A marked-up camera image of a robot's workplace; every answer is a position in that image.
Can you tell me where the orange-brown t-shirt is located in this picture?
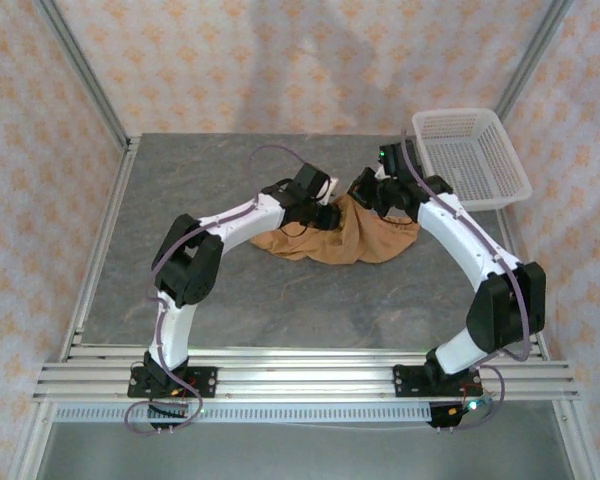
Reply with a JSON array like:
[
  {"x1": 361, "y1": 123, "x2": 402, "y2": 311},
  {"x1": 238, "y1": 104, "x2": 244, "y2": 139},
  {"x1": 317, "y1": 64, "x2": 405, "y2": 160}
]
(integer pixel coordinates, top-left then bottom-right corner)
[{"x1": 249, "y1": 193, "x2": 421, "y2": 266}]

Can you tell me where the white plastic mesh basket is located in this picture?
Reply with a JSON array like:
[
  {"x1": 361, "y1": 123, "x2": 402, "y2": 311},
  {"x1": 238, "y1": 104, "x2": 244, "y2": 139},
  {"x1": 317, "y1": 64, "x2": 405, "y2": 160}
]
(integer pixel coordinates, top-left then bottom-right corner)
[{"x1": 411, "y1": 107, "x2": 534, "y2": 214}]

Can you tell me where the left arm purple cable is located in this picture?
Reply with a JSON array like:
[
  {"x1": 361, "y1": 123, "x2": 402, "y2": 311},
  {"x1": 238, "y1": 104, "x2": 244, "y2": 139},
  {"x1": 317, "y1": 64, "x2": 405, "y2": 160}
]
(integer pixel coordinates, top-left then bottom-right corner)
[{"x1": 124, "y1": 144, "x2": 316, "y2": 436}]

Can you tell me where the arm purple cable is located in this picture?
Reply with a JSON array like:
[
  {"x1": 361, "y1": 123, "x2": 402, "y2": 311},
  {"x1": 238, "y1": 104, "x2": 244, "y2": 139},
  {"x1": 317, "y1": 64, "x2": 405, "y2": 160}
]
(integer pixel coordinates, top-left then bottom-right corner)
[
  {"x1": 402, "y1": 130, "x2": 536, "y2": 432},
  {"x1": 124, "y1": 144, "x2": 316, "y2": 436}
]

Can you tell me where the aluminium table side rail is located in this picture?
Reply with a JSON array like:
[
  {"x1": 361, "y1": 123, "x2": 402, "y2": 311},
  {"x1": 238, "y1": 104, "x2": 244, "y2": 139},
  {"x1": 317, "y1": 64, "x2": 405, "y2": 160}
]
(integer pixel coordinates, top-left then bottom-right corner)
[
  {"x1": 59, "y1": 137, "x2": 141, "y2": 361},
  {"x1": 493, "y1": 208, "x2": 551, "y2": 361}
]

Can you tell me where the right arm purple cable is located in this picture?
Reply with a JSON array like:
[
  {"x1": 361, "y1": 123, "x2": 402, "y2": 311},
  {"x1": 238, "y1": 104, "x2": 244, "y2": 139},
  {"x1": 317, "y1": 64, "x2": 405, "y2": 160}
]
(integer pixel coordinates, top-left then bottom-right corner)
[{"x1": 402, "y1": 130, "x2": 536, "y2": 432}]

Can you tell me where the wide aluminium mounting rail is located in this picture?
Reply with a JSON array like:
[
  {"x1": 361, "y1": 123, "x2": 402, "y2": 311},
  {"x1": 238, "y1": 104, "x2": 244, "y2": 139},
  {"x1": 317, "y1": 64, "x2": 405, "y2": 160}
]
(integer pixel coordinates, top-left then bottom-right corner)
[{"x1": 32, "y1": 347, "x2": 579, "y2": 401}]

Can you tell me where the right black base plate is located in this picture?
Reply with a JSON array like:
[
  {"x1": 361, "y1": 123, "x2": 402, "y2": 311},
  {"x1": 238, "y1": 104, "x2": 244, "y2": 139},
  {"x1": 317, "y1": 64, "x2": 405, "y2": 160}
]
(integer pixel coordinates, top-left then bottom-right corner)
[{"x1": 393, "y1": 363, "x2": 483, "y2": 399}]

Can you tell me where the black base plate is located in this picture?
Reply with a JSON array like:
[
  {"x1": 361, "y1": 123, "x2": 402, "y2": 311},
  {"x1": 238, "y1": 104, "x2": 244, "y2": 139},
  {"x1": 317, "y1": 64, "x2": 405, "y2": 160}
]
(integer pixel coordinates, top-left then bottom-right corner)
[
  {"x1": 127, "y1": 367, "x2": 218, "y2": 400},
  {"x1": 393, "y1": 363, "x2": 483, "y2": 399}
]

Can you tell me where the aluminium upright post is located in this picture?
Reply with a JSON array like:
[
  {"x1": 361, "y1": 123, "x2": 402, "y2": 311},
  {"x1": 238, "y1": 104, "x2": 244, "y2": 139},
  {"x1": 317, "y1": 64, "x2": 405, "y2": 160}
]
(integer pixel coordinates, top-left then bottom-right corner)
[
  {"x1": 494, "y1": 0, "x2": 576, "y2": 121},
  {"x1": 32, "y1": 0, "x2": 131, "y2": 146}
]

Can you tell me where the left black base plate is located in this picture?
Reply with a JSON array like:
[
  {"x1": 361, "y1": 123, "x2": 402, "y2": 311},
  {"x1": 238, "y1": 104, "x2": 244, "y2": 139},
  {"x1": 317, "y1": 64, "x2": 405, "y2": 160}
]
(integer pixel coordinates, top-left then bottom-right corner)
[{"x1": 127, "y1": 367, "x2": 218, "y2": 400}]

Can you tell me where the slotted grey cable duct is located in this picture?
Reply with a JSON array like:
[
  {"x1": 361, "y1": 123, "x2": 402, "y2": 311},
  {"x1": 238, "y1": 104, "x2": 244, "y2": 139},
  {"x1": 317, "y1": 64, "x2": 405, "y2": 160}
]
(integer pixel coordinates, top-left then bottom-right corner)
[{"x1": 54, "y1": 403, "x2": 434, "y2": 424}]

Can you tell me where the aluminium frame leg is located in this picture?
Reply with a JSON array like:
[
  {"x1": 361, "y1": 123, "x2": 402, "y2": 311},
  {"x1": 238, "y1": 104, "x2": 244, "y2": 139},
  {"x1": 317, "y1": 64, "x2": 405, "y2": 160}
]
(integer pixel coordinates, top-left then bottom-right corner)
[
  {"x1": 7, "y1": 399, "x2": 59, "y2": 480},
  {"x1": 552, "y1": 399, "x2": 600, "y2": 480}
]

